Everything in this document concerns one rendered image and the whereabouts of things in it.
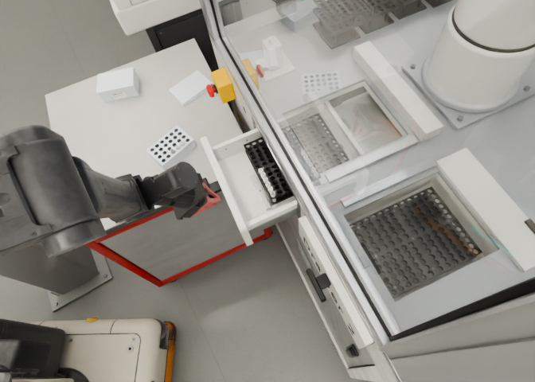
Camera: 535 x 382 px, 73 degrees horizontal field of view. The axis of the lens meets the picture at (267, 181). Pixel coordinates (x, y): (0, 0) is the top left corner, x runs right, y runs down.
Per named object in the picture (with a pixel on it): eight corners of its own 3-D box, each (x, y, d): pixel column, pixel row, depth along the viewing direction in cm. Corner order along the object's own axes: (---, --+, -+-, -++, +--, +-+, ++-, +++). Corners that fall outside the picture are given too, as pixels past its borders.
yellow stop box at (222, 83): (220, 105, 110) (216, 89, 104) (212, 89, 114) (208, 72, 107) (236, 99, 111) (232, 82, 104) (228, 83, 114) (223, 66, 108)
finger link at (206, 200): (230, 204, 87) (201, 200, 79) (212, 220, 90) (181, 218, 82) (220, 181, 90) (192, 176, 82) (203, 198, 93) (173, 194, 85)
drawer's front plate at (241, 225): (247, 247, 91) (240, 232, 81) (208, 158, 104) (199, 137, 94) (253, 243, 91) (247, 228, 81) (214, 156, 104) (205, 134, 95)
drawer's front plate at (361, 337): (358, 349, 78) (365, 346, 68) (298, 233, 91) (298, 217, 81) (365, 345, 78) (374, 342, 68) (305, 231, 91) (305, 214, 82)
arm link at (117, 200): (-26, 142, 29) (29, 265, 29) (46, 117, 30) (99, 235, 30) (104, 182, 71) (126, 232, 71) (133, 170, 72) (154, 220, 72)
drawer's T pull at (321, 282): (321, 303, 75) (322, 302, 74) (305, 270, 79) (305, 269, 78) (337, 295, 76) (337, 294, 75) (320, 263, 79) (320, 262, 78)
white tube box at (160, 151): (166, 172, 110) (162, 165, 107) (150, 157, 114) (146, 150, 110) (197, 146, 114) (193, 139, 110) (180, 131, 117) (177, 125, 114)
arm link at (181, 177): (104, 183, 68) (123, 224, 68) (140, 161, 62) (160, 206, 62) (152, 171, 79) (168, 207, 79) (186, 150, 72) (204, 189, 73)
